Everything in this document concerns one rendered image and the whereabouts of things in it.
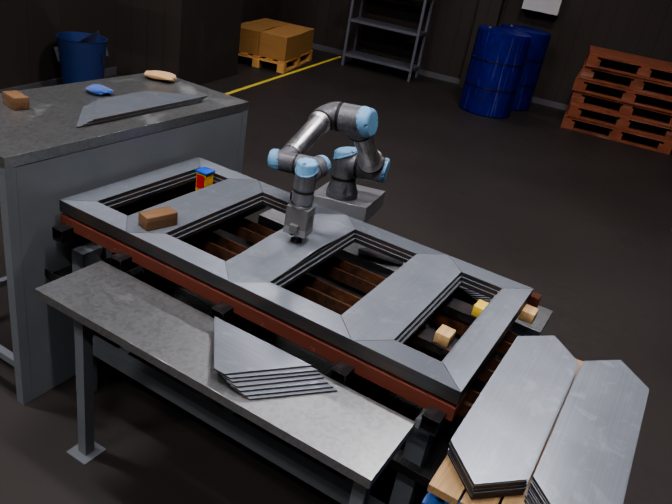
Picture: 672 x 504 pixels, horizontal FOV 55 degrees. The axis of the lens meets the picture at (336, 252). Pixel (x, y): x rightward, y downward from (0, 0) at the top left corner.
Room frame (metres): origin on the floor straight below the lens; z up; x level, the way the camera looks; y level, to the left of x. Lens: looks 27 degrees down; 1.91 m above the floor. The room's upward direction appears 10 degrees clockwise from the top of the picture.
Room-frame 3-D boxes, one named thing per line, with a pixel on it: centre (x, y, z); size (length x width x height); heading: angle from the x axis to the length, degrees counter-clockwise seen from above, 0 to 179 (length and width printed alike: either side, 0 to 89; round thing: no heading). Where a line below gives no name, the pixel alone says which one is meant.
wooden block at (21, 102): (2.42, 1.34, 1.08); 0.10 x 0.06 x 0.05; 53
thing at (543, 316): (2.43, -0.26, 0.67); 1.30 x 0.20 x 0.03; 64
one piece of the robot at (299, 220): (2.04, 0.15, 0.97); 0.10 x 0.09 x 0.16; 162
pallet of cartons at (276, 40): (9.07, 1.36, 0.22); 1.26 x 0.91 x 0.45; 163
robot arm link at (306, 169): (2.06, 0.15, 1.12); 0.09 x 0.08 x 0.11; 163
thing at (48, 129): (2.63, 1.10, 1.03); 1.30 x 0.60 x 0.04; 154
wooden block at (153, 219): (2.01, 0.63, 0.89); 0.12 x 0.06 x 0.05; 139
